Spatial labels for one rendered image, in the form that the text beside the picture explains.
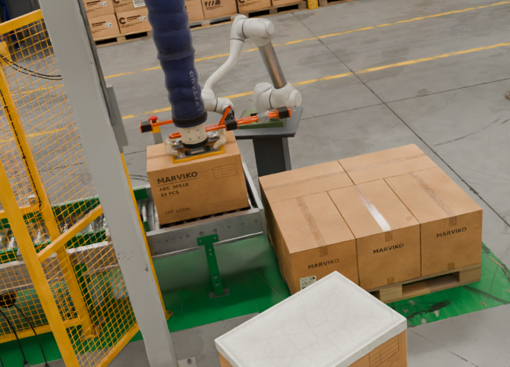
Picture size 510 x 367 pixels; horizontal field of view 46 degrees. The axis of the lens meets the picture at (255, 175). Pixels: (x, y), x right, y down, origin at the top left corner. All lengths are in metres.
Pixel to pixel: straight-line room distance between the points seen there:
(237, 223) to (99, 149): 1.39
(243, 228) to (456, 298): 1.40
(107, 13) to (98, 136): 8.32
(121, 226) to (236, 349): 0.96
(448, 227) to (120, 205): 1.97
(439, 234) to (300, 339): 1.73
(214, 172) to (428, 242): 1.39
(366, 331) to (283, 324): 0.32
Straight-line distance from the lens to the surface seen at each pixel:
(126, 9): 10.98
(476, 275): 4.15
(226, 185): 3.93
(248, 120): 3.94
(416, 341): 3.75
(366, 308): 2.41
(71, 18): 2.61
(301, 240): 3.64
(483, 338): 3.80
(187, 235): 3.90
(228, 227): 3.91
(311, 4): 11.17
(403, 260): 3.83
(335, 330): 2.33
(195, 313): 4.11
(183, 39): 3.65
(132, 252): 3.04
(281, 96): 4.47
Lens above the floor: 2.61
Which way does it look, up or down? 28 degrees down
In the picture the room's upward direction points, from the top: 9 degrees counter-clockwise
